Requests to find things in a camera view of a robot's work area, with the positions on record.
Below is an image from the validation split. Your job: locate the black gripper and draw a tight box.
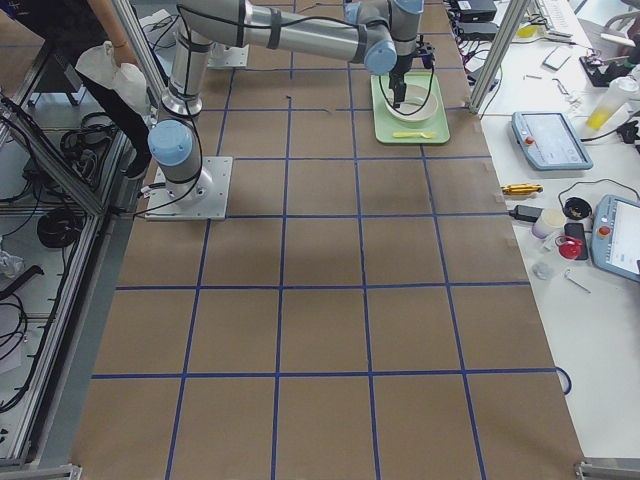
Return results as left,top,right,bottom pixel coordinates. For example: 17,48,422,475
389,72,406,108

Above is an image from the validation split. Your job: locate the white round plate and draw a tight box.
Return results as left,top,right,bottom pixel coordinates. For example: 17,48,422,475
383,84,439,122

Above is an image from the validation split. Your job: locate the yellow plastic fork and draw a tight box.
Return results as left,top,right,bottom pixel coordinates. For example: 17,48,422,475
392,131,438,139

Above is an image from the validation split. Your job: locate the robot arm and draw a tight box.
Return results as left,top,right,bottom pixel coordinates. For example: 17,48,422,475
148,1,424,217

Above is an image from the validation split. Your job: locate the mint green tray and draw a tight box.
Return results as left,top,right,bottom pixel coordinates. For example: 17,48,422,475
370,72,450,144

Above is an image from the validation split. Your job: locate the smartphone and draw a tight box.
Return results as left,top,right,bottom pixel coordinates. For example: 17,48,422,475
542,47,571,71

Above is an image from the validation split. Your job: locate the blue teach pendant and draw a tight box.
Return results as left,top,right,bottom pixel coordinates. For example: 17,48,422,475
590,195,640,282
511,111,593,171

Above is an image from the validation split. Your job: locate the squeeze bottle yellow liquid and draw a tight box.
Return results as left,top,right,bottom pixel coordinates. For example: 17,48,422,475
586,76,639,130

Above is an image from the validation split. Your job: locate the red round object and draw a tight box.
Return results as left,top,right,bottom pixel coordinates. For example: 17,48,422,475
555,235,584,260

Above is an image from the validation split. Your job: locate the person in white shirt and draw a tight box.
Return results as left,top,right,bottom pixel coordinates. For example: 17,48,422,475
1,1,151,180

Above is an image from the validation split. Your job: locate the aluminium frame post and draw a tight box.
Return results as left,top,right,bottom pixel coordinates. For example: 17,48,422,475
468,0,529,114

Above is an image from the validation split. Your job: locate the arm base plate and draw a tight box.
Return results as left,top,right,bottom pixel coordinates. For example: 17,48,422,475
207,43,249,70
144,156,233,221

